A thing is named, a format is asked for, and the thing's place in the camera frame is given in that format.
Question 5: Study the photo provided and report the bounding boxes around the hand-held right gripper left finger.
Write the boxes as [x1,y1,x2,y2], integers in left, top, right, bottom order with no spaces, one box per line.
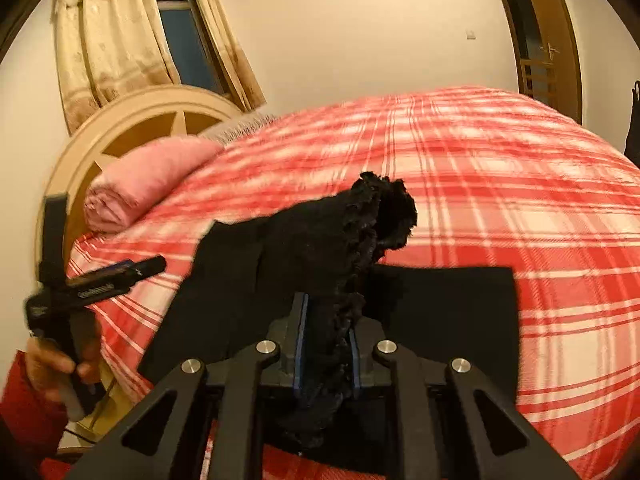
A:
[90,292,312,480]

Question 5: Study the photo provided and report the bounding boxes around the person's left hand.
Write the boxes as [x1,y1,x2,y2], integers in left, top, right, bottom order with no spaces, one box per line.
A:
[25,331,104,405]

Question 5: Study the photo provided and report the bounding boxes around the person's left forearm red sleeve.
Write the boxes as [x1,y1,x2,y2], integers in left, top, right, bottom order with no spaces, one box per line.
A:
[0,350,70,480]

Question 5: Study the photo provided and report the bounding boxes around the black cable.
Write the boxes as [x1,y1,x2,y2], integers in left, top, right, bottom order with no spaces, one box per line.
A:
[61,379,120,446]

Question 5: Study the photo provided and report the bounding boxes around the cream and brown headboard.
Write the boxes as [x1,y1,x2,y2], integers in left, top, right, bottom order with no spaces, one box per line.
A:
[35,85,247,272]

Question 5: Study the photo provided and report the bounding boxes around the black pants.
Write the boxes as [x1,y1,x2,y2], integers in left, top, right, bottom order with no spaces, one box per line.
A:
[137,171,524,477]

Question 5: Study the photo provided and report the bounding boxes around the pink rolled blanket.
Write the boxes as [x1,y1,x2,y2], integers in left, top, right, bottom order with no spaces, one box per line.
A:
[83,137,225,234]

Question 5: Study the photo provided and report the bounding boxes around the red plaid bed sheet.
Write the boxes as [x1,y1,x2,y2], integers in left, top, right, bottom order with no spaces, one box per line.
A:
[67,85,640,480]

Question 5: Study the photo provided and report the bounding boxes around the wooden railing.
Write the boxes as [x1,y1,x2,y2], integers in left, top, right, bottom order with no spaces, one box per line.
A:
[519,57,557,107]

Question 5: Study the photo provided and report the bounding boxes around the brown wooden door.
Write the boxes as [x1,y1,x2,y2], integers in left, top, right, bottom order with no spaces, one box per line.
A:
[487,0,584,125]

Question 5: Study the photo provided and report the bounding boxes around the grey striped pillow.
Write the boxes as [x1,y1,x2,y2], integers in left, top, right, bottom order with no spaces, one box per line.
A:
[200,112,279,149]

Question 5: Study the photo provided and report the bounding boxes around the window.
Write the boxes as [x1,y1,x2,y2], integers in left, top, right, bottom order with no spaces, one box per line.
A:
[149,0,234,102]

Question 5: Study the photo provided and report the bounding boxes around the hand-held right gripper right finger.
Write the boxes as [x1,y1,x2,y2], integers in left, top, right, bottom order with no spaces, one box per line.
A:
[348,317,582,480]

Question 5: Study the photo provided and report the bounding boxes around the beige floral curtain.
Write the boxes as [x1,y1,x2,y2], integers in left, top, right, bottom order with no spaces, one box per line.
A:
[183,0,267,112]
[52,0,182,136]

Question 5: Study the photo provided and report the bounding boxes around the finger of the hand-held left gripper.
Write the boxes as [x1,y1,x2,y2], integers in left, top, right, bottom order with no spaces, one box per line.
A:
[70,254,168,307]

